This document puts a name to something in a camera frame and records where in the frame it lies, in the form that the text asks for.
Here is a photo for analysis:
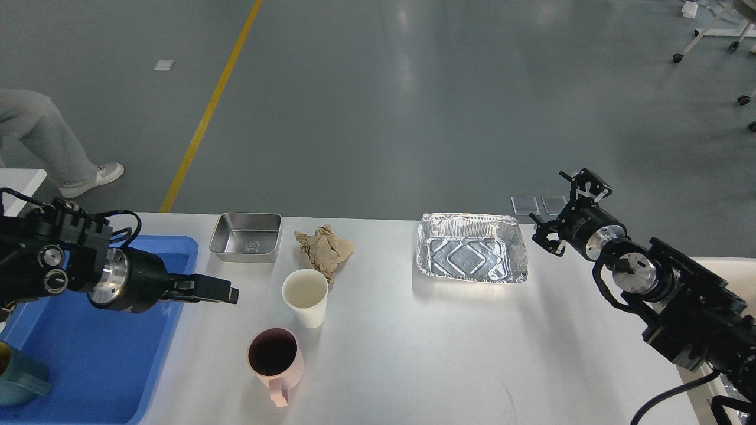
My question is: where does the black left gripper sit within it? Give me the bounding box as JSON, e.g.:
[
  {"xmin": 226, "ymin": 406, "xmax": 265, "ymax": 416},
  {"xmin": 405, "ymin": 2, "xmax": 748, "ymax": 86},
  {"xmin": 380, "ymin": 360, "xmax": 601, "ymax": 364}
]
[{"xmin": 89, "ymin": 247, "xmax": 239, "ymax": 313}]

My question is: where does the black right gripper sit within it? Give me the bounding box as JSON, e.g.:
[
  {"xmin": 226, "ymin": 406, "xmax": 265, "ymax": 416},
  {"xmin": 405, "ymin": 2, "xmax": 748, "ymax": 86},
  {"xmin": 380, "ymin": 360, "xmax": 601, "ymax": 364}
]
[{"xmin": 529, "ymin": 168, "xmax": 627, "ymax": 263}]

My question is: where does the stainless steel rectangular tray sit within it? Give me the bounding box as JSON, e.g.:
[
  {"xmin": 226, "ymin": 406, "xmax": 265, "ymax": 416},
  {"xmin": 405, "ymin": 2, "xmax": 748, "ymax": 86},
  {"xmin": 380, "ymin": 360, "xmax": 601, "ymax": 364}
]
[{"xmin": 210, "ymin": 212, "xmax": 283, "ymax": 264}]

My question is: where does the pink plastic mug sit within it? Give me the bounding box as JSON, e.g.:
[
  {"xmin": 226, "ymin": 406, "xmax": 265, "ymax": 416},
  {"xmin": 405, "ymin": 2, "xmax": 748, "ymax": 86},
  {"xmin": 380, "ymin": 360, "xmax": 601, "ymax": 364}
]
[{"xmin": 246, "ymin": 328, "xmax": 305, "ymax": 408}]

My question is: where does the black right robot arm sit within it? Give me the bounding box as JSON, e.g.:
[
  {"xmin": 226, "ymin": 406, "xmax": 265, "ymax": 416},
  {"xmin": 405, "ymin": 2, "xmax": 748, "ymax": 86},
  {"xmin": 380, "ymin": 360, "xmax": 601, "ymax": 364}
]
[{"xmin": 531, "ymin": 168, "xmax": 755, "ymax": 424}]

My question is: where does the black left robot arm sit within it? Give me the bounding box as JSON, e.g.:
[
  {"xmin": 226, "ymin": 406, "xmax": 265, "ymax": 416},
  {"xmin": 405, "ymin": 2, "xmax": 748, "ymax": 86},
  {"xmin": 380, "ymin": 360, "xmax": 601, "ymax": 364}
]
[{"xmin": 1, "ymin": 187, "xmax": 239, "ymax": 313}]

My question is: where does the aluminium foil tray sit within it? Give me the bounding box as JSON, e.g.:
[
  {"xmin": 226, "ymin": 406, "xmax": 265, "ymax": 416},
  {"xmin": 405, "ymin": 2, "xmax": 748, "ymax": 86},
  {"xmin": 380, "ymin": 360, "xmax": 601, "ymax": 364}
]
[{"xmin": 416, "ymin": 213, "xmax": 529, "ymax": 283}]

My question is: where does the white paper cup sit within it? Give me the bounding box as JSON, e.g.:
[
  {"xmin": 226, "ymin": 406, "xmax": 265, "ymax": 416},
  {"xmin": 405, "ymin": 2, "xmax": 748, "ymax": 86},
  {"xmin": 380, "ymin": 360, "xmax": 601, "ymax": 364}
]
[{"xmin": 282, "ymin": 269, "xmax": 330, "ymax": 329}]

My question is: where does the blue plastic tray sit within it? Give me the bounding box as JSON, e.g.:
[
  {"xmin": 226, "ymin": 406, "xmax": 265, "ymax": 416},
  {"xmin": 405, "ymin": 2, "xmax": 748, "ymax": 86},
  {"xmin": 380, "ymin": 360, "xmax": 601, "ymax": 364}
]
[{"xmin": 0, "ymin": 235, "xmax": 200, "ymax": 425}]

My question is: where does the crumpled brown paper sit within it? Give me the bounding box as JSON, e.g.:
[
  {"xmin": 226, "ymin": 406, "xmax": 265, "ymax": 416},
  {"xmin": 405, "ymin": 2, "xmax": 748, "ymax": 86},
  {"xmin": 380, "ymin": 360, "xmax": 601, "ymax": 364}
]
[{"xmin": 294, "ymin": 224, "xmax": 356, "ymax": 287}]

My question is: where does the white bin right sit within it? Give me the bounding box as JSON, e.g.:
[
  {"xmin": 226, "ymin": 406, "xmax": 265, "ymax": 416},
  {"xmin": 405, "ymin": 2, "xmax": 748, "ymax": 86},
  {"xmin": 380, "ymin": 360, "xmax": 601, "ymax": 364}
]
[{"xmin": 670, "ymin": 257, "xmax": 754, "ymax": 424}]

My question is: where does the teal mug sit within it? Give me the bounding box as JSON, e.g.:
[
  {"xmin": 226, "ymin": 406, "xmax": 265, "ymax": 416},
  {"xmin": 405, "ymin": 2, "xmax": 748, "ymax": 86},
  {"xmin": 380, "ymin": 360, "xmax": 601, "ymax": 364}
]
[{"xmin": 1, "ymin": 341, "xmax": 53, "ymax": 407}]

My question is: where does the black wheeled chair base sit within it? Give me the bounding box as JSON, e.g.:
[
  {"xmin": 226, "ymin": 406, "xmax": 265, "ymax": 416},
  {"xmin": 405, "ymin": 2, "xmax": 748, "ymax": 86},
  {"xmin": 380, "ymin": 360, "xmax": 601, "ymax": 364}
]
[{"xmin": 737, "ymin": 86, "xmax": 756, "ymax": 131}]

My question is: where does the person in white clothes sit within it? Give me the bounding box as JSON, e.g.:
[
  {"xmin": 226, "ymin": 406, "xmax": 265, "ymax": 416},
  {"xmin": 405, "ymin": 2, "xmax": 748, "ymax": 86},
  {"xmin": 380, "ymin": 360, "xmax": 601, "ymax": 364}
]
[{"xmin": 1, "ymin": 89, "xmax": 125, "ymax": 199}]

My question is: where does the white wheeled cart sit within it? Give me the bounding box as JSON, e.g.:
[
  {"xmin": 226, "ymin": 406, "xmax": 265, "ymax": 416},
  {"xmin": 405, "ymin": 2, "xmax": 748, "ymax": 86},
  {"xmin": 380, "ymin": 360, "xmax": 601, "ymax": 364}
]
[{"xmin": 672, "ymin": 1, "xmax": 755, "ymax": 64}]

